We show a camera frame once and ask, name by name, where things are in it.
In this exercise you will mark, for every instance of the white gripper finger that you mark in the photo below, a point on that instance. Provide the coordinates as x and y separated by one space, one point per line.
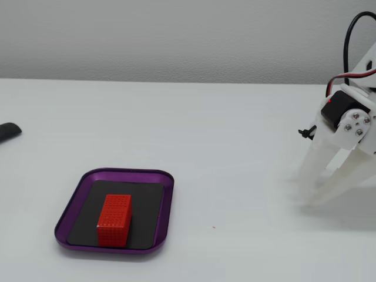
354 129
318 164

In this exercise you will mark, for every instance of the red perforated cube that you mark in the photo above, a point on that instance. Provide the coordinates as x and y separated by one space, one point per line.
114 220

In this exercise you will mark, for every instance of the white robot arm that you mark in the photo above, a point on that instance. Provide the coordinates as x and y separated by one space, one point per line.
362 63

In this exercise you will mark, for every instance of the black zip tie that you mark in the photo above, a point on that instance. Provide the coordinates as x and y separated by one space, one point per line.
307 132

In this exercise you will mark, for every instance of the purple metal tray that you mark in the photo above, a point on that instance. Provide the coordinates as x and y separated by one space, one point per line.
73 205

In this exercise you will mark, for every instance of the black rounded object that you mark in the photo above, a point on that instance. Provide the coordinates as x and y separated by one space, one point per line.
8 131

